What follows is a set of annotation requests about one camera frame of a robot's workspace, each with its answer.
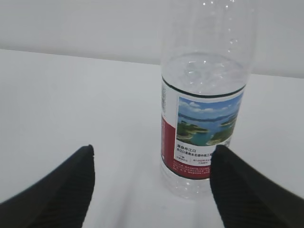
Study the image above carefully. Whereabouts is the clear plastic water bottle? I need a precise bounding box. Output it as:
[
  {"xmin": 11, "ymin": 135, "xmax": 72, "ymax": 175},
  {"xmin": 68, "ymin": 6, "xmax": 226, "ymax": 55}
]
[{"xmin": 161, "ymin": 0, "xmax": 258, "ymax": 199}]

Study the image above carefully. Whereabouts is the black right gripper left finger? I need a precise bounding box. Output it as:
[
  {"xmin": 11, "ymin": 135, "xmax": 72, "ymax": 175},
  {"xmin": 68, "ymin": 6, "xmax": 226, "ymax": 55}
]
[{"xmin": 0, "ymin": 145, "xmax": 95, "ymax": 228}]

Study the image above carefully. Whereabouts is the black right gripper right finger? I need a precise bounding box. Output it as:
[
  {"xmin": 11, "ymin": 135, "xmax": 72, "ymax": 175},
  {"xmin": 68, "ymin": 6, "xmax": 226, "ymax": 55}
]
[{"xmin": 209, "ymin": 145, "xmax": 304, "ymax": 228}]

